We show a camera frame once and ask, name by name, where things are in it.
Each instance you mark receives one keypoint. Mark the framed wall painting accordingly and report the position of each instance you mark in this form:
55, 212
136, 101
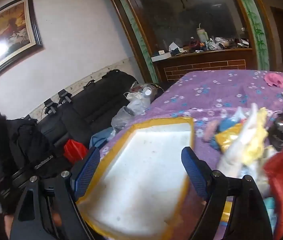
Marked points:
11, 30

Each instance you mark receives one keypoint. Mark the red snack packet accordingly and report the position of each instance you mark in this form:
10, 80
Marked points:
281, 182

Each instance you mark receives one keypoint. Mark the white flat box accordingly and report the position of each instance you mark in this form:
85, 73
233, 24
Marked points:
160, 56

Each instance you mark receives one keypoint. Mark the clear plastic bag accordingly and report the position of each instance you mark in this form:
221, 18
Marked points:
122, 118

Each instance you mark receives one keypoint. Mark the purple floral bed sheet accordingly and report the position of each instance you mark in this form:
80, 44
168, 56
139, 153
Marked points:
206, 92

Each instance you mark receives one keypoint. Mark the blue soft pad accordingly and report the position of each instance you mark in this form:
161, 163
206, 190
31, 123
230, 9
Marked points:
227, 125

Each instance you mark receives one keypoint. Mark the white blue printed packet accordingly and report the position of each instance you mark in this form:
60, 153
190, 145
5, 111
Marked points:
234, 157

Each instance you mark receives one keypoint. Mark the pale pink soft pouch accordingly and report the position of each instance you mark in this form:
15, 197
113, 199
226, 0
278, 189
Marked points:
210, 131

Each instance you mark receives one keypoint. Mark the bamboo print wooden frame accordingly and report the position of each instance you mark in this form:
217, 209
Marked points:
256, 30

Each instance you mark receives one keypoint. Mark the blue cloth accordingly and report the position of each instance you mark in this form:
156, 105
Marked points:
99, 138

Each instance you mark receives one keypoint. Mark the red bag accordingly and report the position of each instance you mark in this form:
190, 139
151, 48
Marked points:
74, 151

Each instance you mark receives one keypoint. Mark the pile of counter clutter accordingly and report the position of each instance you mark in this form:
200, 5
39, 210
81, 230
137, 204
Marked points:
216, 43

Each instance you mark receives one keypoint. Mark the yellow cracker packet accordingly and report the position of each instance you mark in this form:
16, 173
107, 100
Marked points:
227, 138

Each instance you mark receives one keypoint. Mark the black sofa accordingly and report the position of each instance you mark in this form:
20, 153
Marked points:
94, 107

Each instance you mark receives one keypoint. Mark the white foam box yellow tape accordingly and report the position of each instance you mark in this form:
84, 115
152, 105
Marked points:
144, 167

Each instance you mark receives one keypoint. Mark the pink cloth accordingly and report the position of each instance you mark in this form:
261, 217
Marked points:
277, 78

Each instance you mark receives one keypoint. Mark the yellow fluffy cloth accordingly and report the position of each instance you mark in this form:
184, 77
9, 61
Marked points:
256, 140

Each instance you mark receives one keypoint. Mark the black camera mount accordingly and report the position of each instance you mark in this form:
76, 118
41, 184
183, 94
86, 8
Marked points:
50, 106
65, 97

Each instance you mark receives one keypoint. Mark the dark glass panel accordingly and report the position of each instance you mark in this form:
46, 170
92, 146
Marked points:
169, 10

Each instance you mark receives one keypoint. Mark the white plastic bag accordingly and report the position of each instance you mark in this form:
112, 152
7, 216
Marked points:
139, 100

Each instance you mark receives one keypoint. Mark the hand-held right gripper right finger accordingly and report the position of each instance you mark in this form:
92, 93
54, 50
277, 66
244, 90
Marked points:
196, 172

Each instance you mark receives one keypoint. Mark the white bottle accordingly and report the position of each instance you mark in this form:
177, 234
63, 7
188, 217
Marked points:
202, 33

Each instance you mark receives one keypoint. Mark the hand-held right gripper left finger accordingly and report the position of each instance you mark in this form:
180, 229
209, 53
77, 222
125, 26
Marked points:
87, 172

